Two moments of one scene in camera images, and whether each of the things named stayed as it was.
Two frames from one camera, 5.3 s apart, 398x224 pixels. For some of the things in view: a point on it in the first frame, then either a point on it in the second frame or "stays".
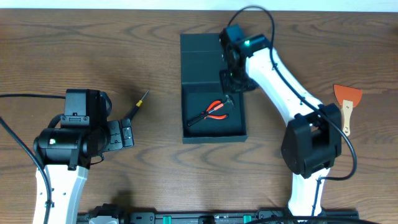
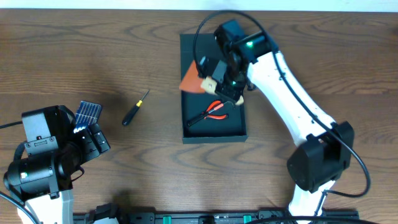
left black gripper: [125, 134] -> [94, 140]
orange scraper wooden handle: [348, 98] -> [193, 83]
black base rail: [201, 218] stays
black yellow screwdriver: [132, 112] stays
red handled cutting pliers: [214, 116] stays
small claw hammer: [229, 98] stays
